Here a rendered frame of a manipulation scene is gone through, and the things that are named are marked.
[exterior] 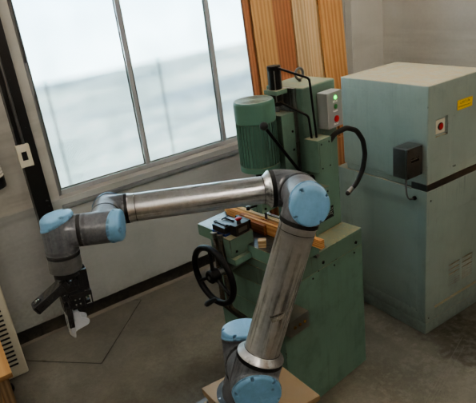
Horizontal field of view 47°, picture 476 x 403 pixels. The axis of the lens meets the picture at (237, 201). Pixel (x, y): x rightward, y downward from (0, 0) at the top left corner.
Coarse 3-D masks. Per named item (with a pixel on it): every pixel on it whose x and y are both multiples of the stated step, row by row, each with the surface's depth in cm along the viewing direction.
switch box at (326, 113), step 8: (320, 96) 235; (328, 96) 233; (320, 104) 237; (328, 104) 234; (320, 112) 238; (328, 112) 235; (336, 112) 238; (320, 120) 240; (328, 120) 236; (320, 128) 242; (328, 128) 238
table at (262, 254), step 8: (216, 216) 271; (224, 216) 270; (200, 224) 264; (208, 224) 263; (200, 232) 266; (208, 232) 260; (256, 240) 241; (272, 240) 239; (248, 248) 239; (256, 248) 234; (264, 248) 233; (312, 248) 232; (240, 256) 236; (248, 256) 238; (256, 256) 236; (264, 256) 232; (312, 256) 233; (232, 264) 235
